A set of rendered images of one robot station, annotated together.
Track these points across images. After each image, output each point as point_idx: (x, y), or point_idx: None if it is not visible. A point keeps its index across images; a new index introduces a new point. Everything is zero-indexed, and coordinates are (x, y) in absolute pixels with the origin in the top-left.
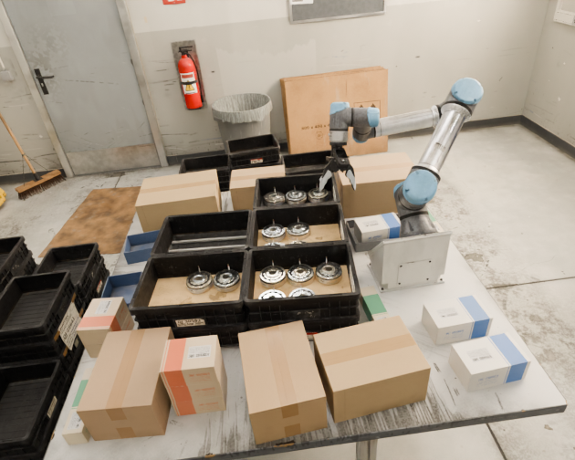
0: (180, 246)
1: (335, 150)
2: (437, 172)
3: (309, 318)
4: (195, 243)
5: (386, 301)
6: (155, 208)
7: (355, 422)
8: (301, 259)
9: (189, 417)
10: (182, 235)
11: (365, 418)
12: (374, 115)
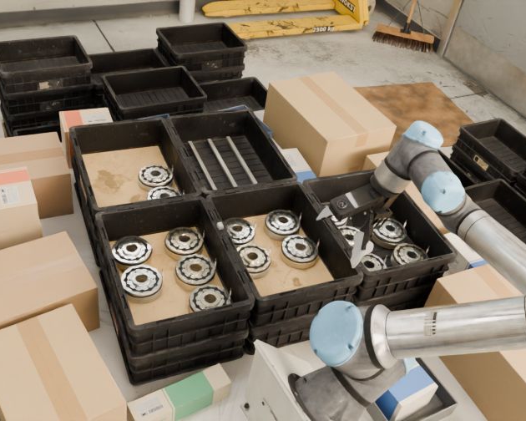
0: (223, 147)
1: (364, 186)
2: (374, 346)
3: (115, 301)
4: (235, 158)
5: (222, 417)
6: (280, 101)
7: None
8: (221, 263)
9: None
10: (247, 142)
11: None
12: (433, 188)
